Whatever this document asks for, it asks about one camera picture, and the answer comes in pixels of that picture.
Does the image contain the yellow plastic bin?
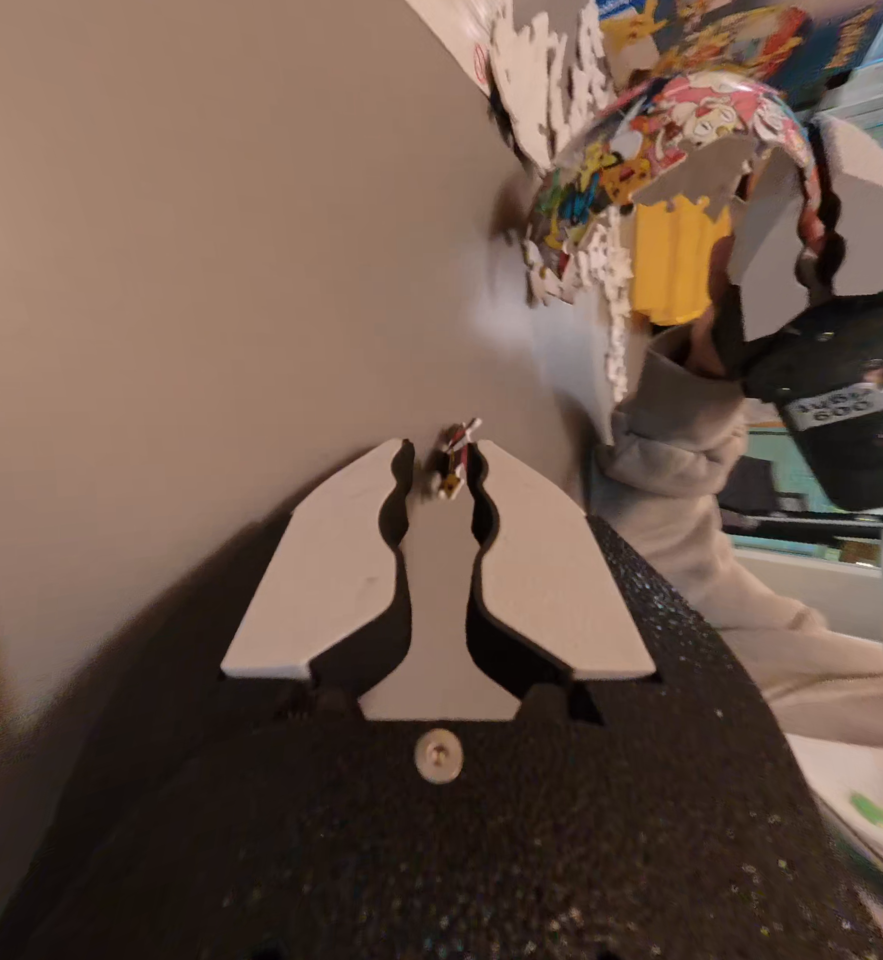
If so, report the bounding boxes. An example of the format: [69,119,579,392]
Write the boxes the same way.
[631,196,735,328]

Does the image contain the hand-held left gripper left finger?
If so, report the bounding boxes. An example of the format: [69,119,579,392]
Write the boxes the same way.
[220,437,416,693]

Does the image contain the partly built colourful puzzle ball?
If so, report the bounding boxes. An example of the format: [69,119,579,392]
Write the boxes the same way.
[524,67,819,305]

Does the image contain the person's right hand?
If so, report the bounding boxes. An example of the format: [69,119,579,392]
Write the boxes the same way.
[683,302,737,381]

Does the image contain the pile of white-backed puzzle pieces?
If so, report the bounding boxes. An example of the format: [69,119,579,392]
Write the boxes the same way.
[488,0,635,410]

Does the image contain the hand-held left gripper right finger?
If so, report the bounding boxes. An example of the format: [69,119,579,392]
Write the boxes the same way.
[464,438,656,700]

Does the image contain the blue puzzle box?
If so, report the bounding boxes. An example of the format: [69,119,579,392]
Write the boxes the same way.
[597,0,883,85]

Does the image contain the person's right forearm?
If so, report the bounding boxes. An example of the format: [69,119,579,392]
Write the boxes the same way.
[590,328,883,749]

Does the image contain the small cluster of colourful puzzle pieces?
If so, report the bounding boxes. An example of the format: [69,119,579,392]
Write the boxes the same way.
[428,417,485,504]

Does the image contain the white paper with green print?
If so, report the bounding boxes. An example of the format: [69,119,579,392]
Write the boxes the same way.
[785,731,883,957]

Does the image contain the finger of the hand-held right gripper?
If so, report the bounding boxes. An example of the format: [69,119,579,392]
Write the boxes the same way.
[726,146,819,345]
[811,112,883,299]

